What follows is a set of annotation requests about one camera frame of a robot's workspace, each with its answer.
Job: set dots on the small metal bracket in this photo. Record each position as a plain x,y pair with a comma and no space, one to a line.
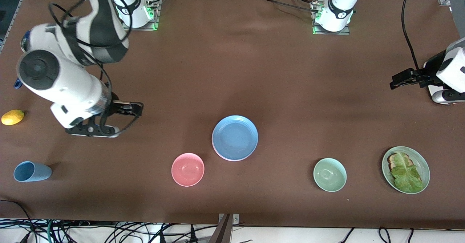
236,219

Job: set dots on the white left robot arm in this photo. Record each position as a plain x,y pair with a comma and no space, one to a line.
339,3

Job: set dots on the bread slice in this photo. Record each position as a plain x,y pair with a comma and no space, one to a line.
391,159

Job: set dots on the white toaster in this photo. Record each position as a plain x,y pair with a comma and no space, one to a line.
431,88

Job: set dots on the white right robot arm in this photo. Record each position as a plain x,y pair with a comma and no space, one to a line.
72,86

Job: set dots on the yellow lemon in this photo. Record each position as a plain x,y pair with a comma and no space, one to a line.
12,117

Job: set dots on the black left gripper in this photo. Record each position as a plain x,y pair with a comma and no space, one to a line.
428,73

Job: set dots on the green plate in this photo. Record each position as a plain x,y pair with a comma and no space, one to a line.
424,170

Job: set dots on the dark wedge post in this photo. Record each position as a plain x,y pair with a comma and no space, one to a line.
221,234

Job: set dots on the green deep bowl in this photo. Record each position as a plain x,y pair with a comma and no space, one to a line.
330,174

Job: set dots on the pink deep bowl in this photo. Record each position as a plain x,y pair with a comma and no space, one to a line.
187,169

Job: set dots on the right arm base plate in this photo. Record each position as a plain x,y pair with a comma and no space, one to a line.
145,28

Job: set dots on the blue shallow bowl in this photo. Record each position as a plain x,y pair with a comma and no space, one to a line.
235,137

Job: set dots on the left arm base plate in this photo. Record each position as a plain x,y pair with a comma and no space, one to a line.
338,33

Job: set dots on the brown table cover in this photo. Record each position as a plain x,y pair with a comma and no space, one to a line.
232,72

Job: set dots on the green lettuce leaf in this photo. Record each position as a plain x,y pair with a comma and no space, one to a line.
407,177

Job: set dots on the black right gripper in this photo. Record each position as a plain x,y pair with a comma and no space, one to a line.
117,106

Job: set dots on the pink shallow bowl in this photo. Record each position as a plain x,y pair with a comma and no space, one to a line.
218,154

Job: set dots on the blue cup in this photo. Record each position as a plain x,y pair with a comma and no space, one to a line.
34,171

